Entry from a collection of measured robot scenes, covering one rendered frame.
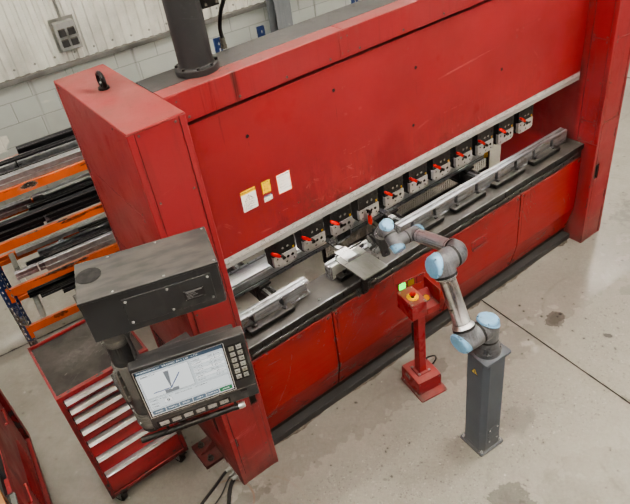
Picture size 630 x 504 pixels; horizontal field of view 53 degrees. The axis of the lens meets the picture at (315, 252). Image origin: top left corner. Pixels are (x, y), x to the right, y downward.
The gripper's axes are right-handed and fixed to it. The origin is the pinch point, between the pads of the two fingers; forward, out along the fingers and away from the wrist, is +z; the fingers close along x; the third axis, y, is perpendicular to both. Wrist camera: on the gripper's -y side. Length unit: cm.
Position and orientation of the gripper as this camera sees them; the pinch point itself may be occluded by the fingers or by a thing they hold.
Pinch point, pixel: (373, 250)
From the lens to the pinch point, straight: 369.2
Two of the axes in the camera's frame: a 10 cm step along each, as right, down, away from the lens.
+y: -5.3, -8.2, 2.3
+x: -8.3, 4.5, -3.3
